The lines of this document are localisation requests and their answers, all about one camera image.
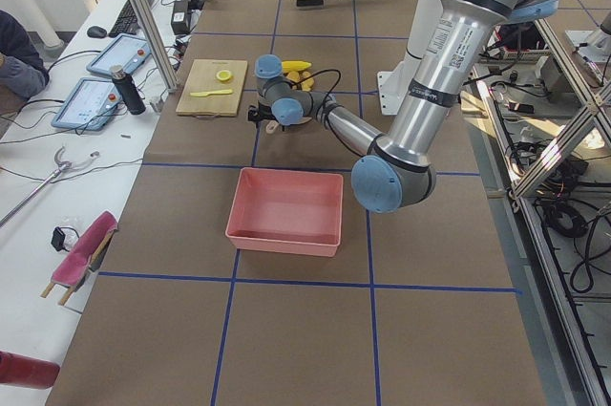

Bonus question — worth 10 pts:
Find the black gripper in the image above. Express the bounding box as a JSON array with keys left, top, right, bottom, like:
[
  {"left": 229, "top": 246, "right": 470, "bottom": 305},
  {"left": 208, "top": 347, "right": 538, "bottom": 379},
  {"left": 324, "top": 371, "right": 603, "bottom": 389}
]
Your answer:
[{"left": 247, "top": 103, "right": 276, "bottom": 126}]

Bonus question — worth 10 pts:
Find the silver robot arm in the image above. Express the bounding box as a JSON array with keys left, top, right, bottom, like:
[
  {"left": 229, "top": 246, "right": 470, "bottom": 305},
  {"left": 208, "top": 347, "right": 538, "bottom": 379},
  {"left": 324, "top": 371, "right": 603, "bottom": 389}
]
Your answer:
[{"left": 255, "top": 0, "right": 559, "bottom": 213}]

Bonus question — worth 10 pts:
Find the pink plastic bin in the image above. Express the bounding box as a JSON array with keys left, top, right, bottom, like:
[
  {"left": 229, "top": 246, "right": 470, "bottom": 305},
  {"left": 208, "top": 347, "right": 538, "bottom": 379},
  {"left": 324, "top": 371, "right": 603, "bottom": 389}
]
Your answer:
[{"left": 225, "top": 167, "right": 344, "bottom": 257}]

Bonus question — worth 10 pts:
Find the yellow plastic knife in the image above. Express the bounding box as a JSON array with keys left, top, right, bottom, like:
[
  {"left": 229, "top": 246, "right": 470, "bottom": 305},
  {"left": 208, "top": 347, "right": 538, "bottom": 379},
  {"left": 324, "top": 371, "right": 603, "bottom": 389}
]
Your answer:
[{"left": 189, "top": 89, "right": 233, "bottom": 97}]

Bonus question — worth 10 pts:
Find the yellow lemon slice toy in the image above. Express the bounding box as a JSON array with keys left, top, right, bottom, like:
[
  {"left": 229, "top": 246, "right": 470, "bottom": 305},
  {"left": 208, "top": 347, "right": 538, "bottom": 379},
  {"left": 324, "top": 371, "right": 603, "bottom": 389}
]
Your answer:
[{"left": 215, "top": 70, "right": 233, "bottom": 83}]

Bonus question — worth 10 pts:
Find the yellow toy corn cob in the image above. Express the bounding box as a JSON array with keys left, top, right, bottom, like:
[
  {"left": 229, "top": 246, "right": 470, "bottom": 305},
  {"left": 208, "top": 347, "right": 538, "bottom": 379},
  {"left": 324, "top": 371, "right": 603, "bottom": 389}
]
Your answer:
[{"left": 282, "top": 60, "right": 311, "bottom": 73}]

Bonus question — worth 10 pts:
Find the bamboo cutting board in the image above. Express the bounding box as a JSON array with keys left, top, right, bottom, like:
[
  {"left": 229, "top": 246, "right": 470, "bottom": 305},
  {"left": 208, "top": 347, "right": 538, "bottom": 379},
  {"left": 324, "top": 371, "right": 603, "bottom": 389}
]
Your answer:
[{"left": 176, "top": 59, "right": 248, "bottom": 118}]

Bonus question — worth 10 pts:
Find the black power adapter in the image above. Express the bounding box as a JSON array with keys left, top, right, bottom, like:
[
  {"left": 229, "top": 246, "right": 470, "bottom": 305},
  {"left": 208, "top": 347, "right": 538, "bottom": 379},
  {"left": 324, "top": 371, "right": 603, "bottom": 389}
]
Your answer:
[{"left": 171, "top": 0, "right": 191, "bottom": 35}]

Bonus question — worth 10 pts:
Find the black water bottle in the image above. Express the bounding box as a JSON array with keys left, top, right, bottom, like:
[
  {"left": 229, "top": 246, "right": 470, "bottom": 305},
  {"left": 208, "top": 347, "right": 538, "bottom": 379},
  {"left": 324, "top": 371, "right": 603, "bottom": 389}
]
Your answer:
[{"left": 110, "top": 65, "right": 146, "bottom": 115}]

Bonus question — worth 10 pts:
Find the upper teach pendant tablet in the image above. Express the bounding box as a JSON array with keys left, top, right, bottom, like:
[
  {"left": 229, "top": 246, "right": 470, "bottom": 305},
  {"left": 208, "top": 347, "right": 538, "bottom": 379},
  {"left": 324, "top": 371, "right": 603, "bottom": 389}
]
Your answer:
[{"left": 86, "top": 33, "right": 151, "bottom": 77}]

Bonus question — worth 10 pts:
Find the teach pendant tablet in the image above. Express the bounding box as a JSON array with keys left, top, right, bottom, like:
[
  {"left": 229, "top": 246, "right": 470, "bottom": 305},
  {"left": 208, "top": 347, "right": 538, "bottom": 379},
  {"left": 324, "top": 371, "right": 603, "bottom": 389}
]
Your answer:
[
  {"left": 86, "top": 33, "right": 151, "bottom": 77},
  {"left": 51, "top": 77, "right": 122, "bottom": 132}
]

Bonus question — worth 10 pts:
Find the black keyboard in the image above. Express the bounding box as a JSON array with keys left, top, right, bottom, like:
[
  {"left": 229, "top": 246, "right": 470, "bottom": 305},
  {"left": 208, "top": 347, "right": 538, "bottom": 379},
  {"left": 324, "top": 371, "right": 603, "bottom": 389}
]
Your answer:
[{"left": 107, "top": 1, "right": 140, "bottom": 38}]

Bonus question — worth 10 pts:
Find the lower teach pendant tablet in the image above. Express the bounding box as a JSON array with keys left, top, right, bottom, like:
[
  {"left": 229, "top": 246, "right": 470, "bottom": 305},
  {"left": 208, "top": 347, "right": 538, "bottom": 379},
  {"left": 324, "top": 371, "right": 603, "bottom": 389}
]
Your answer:
[{"left": 51, "top": 77, "right": 122, "bottom": 132}]

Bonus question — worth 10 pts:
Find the black computer mouse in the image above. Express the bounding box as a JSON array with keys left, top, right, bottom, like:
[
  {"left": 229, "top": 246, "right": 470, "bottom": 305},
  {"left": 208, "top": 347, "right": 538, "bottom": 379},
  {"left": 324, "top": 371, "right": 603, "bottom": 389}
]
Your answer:
[{"left": 87, "top": 26, "right": 107, "bottom": 39}]

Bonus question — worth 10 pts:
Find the pink cloth rack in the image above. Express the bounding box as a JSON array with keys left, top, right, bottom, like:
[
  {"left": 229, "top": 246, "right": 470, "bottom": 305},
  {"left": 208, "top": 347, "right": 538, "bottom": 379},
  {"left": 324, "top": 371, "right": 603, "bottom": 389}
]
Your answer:
[{"left": 40, "top": 211, "right": 118, "bottom": 306}]

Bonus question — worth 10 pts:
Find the person in dark jacket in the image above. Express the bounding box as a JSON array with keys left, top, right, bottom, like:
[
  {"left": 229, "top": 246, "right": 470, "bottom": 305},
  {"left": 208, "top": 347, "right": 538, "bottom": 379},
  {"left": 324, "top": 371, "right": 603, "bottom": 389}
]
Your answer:
[{"left": 1, "top": 11, "right": 50, "bottom": 100}]

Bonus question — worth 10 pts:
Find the metal tripod stand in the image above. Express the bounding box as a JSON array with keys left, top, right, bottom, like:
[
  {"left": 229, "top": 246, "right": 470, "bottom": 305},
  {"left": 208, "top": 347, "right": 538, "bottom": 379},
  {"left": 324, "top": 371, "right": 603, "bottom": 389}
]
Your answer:
[{"left": 1, "top": 146, "right": 100, "bottom": 227}]

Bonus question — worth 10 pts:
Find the red bottle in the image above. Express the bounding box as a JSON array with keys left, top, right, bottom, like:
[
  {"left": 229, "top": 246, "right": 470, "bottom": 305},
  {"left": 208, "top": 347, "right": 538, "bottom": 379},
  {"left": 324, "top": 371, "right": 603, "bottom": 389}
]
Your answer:
[{"left": 1, "top": 352, "right": 60, "bottom": 390}]

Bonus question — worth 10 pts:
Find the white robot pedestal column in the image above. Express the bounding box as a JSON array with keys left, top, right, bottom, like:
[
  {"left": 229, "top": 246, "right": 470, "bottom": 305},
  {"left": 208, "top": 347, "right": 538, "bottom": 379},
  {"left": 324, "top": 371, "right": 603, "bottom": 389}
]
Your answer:
[{"left": 377, "top": 0, "right": 442, "bottom": 116}]

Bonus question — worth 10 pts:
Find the aluminium frame post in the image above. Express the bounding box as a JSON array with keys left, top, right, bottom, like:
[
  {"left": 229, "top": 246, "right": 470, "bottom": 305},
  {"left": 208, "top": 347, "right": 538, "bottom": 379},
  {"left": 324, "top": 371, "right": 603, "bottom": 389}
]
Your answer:
[{"left": 129, "top": 0, "right": 178, "bottom": 93}]

